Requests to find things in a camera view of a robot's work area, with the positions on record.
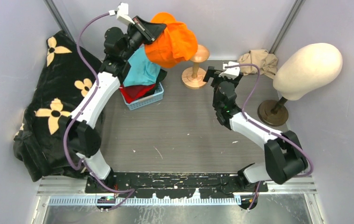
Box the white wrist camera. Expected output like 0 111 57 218
108 2 135 26
219 61 240 80

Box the dark green bucket hat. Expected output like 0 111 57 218
144 69 167 97

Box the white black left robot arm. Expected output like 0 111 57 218
59 16 167 193

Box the dark red bucket hat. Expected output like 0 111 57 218
119 84 157 104

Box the light blue plastic basket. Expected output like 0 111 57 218
122 83 164 111

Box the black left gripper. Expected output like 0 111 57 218
121 16 167 61

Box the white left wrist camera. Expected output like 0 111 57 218
108 2 135 26

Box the cyan bucket hat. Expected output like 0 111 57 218
123 47 160 87

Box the wooden hat stand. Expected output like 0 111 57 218
181 44 210 89

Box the beige mannequin head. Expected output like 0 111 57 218
273 43 343 101

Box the orange bucket hat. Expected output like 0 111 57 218
144 12 198 68

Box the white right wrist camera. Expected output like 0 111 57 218
219 61 240 80

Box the beige crumpled cloth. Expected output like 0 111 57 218
237 49 278 79

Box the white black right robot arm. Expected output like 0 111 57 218
203 63 313 192

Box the black floral blanket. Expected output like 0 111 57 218
13 31 101 182

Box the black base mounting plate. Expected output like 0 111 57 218
85 172 269 199

